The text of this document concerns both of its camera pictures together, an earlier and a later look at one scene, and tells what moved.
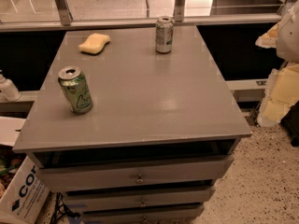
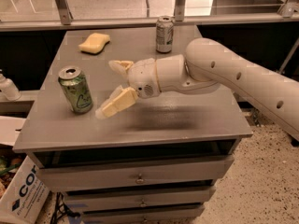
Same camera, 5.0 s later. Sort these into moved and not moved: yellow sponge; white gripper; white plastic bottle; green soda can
Moved: white gripper
Not moved: yellow sponge; green soda can; white plastic bottle
